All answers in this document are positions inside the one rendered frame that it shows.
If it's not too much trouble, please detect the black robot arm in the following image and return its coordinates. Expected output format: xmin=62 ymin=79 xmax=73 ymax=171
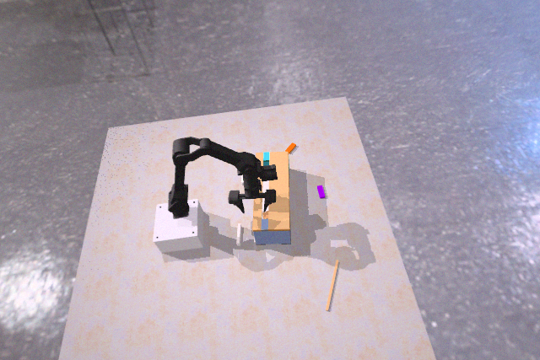
xmin=167 ymin=137 xmax=278 ymax=219

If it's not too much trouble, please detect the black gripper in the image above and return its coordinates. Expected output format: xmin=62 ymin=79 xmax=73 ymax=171
xmin=228 ymin=182 xmax=276 ymax=213

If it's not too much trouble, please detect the small purple block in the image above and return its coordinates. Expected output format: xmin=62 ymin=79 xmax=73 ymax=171
xmin=317 ymin=185 xmax=325 ymax=199

